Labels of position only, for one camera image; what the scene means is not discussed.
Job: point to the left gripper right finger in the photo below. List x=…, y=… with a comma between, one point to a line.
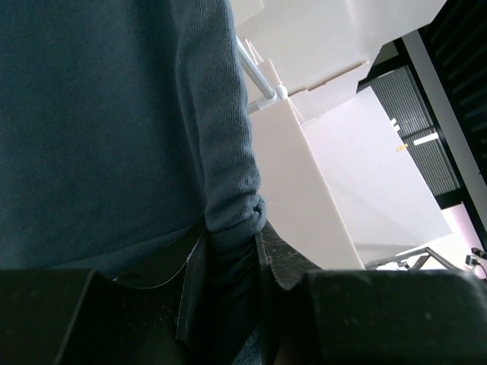
x=311, y=315

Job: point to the white metal clothes rack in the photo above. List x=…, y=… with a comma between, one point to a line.
x=270, y=95

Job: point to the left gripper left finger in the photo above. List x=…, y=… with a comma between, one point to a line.
x=145, y=316

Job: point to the blue-grey t shirt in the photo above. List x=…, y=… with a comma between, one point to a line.
x=123, y=124

